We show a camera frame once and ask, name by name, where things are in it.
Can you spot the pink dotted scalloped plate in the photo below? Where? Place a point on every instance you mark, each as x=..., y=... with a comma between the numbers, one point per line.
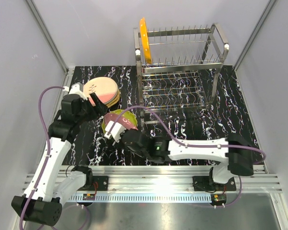
x=127, y=120

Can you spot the yellow-green dotted scalloped plate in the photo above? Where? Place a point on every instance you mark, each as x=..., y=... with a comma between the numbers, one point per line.
x=119, y=111

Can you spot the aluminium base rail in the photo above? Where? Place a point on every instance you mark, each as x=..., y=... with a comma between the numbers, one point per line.
x=174, y=179

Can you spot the tan plates under leaf plate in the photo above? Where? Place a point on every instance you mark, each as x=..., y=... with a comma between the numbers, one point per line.
x=114, y=100

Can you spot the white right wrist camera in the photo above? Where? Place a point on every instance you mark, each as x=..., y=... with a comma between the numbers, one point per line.
x=113, y=131

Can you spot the white slotted cable duct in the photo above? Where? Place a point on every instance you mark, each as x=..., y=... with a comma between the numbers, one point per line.
x=140, y=198

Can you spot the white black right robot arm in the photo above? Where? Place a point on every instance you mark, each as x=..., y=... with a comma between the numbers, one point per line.
x=233, y=153

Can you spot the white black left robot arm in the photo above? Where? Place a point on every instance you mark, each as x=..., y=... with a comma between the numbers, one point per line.
x=42, y=201

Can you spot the stainless steel dish rack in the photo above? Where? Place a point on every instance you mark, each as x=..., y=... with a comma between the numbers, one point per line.
x=186, y=63

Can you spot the beige pink leaf plate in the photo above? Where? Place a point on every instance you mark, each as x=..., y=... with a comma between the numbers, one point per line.
x=104, y=87

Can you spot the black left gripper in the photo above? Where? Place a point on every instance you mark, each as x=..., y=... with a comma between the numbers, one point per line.
x=99, y=109

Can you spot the orange dotted scalloped plate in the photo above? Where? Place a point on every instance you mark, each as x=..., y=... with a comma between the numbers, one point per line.
x=145, y=41

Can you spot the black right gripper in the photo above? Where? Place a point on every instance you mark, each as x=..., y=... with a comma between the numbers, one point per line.
x=122, y=133

